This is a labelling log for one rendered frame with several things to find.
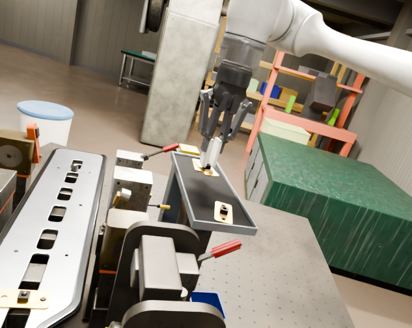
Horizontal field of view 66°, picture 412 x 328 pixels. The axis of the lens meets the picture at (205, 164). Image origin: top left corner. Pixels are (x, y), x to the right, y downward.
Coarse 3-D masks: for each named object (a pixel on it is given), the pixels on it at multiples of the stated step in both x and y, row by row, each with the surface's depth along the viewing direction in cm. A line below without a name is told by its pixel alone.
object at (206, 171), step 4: (196, 160) 80; (196, 164) 78; (208, 164) 77; (200, 168) 75; (204, 168) 76; (208, 168) 76; (204, 172) 73; (208, 172) 74; (212, 172) 75; (216, 172) 76; (216, 176) 74
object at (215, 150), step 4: (216, 140) 75; (220, 140) 74; (216, 144) 75; (220, 144) 74; (212, 148) 76; (216, 148) 75; (220, 148) 74; (212, 152) 76; (216, 152) 74; (212, 156) 76; (216, 156) 75; (212, 160) 76; (216, 160) 75; (212, 164) 76; (212, 168) 76
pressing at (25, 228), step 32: (64, 160) 106; (96, 160) 112; (32, 192) 83; (96, 192) 92; (32, 224) 72; (64, 224) 75; (0, 256) 61; (32, 256) 63; (64, 256) 65; (0, 288) 54; (64, 288) 58; (0, 320) 49; (32, 320) 51; (64, 320) 53
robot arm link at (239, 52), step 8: (224, 40) 65; (232, 40) 63; (240, 40) 63; (248, 40) 63; (224, 48) 66; (232, 48) 64; (240, 48) 63; (248, 48) 63; (256, 48) 64; (264, 48) 66; (224, 56) 65; (232, 56) 64; (240, 56) 64; (248, 56) 64; (256, 56) 65; (232, 64) 66; (240, 64) 64; (248, 64) 65; (256, 64) 66
